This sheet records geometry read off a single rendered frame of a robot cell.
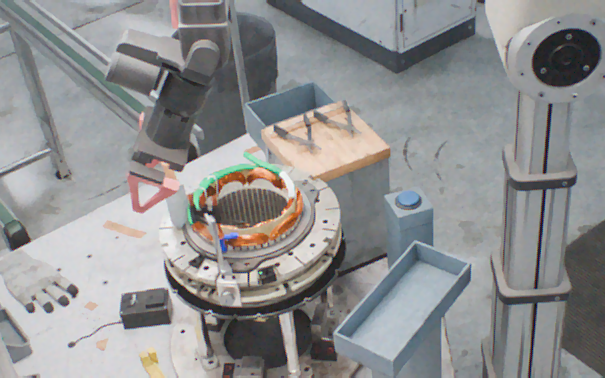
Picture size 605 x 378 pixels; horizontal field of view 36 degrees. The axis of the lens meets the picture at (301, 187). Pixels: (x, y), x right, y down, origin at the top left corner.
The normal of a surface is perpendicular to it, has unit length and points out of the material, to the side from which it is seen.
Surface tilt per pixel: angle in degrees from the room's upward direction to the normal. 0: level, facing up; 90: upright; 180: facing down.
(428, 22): 89
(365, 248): 90
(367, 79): 0
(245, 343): 0
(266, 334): 0
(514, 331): 90
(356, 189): 90
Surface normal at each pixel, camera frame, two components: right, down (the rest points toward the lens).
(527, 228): 0.00, 0.62
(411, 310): -0.10, -0.78
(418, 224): 0.29, 0.57
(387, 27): -0.80, 0.44
